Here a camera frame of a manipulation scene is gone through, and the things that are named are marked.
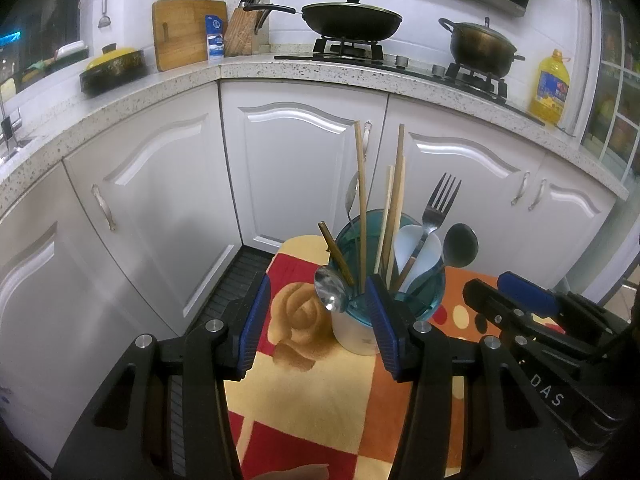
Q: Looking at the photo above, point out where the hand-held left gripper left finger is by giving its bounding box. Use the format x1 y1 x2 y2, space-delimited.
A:
52 271 273 480

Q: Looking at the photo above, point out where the white soap dish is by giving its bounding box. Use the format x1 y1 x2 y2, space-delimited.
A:
54 40 90 61

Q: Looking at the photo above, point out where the blue white packet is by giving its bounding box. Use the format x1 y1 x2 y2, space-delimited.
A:
204 14 226 63

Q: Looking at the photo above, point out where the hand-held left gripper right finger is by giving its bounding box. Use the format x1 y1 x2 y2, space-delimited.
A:
364 274 581 480

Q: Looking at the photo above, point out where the white ceramic soup spoon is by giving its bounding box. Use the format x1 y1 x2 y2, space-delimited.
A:
392 225 444 294

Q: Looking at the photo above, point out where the white utensil holder blue top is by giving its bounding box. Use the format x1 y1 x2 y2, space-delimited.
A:
327 212 447 356

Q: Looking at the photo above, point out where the person's left hand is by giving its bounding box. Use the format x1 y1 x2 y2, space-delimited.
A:
251 462 330 480

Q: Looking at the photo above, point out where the black wok with lid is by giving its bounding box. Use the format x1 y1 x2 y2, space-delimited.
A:
243 0 403 42

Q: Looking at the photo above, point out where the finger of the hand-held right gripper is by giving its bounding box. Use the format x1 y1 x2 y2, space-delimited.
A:
462 278 601 369
496 270 632 342

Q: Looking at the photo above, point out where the metal spoon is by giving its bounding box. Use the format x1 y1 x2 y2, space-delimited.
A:
314 266 349 314
407 223 480 301

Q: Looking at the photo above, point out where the glass door cabinet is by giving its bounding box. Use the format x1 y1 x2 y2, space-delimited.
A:
580 0 640 187

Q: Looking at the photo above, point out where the black pot with yellow lid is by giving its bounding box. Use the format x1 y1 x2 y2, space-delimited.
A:
79 44 148 97

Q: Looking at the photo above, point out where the white cabinet door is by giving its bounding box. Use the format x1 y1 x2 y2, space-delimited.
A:
385 95 547 282
0 160 182 467
529 152 619 292
62 82 246 322
220 80 389 254

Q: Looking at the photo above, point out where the speckled kitchen countertop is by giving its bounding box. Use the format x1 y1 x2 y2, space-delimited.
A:
0 55 628 216

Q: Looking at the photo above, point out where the red orange yellow patterned mat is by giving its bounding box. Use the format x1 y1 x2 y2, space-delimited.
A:
222 234 571 480

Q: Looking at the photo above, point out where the wooden cutting board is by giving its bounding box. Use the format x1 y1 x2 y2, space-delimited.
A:
151 0 230 72

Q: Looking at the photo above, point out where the metal fork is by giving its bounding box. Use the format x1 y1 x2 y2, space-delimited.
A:
397 174 462 293
344 170 362 224

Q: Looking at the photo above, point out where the yellow cooking oil bottle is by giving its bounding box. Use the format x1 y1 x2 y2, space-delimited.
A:
530 49 572 127

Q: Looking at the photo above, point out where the black gas stove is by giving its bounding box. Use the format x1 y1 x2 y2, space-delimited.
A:
274 35 546 126

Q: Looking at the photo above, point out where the wooden knife block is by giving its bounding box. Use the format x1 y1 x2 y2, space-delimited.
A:
224 0 271 57

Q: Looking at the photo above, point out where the dark cooking pot with lid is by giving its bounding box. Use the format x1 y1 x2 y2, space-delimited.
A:
439 17 526 77

